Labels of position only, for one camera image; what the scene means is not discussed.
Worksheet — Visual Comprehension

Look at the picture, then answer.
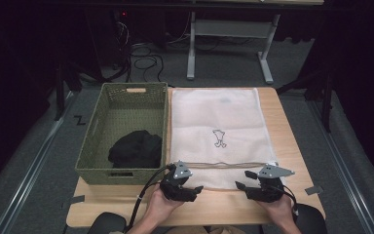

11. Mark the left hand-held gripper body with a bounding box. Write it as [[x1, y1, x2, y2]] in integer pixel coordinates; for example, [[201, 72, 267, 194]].
[[159, 160, 199, 203]]

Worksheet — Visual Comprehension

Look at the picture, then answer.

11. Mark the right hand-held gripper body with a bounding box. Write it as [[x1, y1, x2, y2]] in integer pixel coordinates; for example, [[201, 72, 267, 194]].
[[244, 164, 296, 203]]

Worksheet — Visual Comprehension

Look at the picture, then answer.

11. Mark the black garment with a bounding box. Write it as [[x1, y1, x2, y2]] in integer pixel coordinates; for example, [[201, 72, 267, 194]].
[[107, 130, 164, 170]]

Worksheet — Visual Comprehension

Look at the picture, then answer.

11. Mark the white mesh laundry bag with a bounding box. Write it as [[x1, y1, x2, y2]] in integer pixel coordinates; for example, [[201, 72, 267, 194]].
[[169, 87, 279, 191]]

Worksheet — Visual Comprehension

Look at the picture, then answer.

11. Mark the green woven basket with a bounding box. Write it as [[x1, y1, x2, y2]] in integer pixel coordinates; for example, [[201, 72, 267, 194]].
[[74, 81, 169, 186]]

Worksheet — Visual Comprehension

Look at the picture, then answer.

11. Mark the person's left hand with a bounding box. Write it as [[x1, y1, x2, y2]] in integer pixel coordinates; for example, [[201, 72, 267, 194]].
[[144, 184, 184, 225]]

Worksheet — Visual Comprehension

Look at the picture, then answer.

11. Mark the person's right hand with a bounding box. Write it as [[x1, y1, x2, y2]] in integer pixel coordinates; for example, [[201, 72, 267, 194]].
[[256, 193, 295, 225]]

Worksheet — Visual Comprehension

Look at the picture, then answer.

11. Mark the person's lap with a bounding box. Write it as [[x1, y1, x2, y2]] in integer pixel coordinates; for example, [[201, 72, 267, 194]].
[[165, 225, 246, 234]]

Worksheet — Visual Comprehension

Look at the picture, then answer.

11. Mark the grey tape strip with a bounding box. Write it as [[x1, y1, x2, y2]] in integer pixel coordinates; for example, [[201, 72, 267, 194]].
[[61, 194, 86, 210], [305, 185, 324, 196]]

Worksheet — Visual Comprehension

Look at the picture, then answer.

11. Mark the black metal stand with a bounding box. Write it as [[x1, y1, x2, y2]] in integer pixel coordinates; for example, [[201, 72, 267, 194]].
[[53, 61, 83, 122], [276, 69, 335, 133]]

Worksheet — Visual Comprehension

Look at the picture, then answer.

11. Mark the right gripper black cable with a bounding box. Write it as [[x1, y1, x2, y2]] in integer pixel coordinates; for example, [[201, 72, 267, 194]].
[[279, 186, 299, 216]]

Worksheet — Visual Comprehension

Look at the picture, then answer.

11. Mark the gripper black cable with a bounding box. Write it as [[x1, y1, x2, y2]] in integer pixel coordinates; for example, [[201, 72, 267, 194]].
[[125, 165, 173, 233], [279, 186, 299, 216]]

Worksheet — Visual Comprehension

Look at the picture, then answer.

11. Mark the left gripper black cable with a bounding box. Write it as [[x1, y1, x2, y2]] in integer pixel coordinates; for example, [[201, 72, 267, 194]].
[[125, 165, 173, 233]]

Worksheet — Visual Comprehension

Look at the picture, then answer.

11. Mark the metal floor rail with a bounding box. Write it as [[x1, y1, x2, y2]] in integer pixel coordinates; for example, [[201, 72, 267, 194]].
[[0, 94, 76, 234], [306, 100, 374, 234]]

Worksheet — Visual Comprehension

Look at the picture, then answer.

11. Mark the tangle of floor cables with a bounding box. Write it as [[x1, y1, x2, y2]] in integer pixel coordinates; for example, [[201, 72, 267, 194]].
[[110, 19, 165, 84]]

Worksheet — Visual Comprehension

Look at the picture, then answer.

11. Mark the white metal desk frame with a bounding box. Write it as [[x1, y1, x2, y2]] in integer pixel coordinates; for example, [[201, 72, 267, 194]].
[[186, 0, 325, 86]]

